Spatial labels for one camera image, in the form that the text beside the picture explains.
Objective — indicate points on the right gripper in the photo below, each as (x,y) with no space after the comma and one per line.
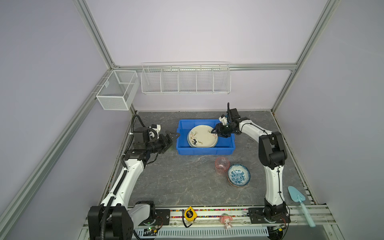
(219,127)

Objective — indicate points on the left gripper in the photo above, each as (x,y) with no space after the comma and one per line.
(166,144)

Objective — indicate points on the cream painted plate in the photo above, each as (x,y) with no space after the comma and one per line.
(201,137)

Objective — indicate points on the blue patterned bowl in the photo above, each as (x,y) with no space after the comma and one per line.
(238,175)

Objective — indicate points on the white watermelon plate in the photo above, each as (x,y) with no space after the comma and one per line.
(188,140)

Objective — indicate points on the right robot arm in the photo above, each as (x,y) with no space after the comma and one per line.
(272,155)

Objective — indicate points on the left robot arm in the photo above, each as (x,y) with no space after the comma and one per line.
(112,219)

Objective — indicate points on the blue plastic bin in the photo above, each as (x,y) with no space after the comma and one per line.
(225,146)

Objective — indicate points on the pink glass cup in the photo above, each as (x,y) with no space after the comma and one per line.
(222,165)

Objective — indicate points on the white mesh basket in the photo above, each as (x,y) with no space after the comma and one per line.
(118,91)

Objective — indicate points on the yellow tape measure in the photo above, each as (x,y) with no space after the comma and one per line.
(188,217)

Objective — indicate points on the pink doll figurine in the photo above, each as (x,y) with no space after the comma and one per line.
(226,220)

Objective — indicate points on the teal plastic trowel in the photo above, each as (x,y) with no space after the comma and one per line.
(298,197)

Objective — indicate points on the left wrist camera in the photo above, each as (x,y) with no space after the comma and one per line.
(154,131)

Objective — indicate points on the white wire wall rack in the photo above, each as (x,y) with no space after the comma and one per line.
(186,78)

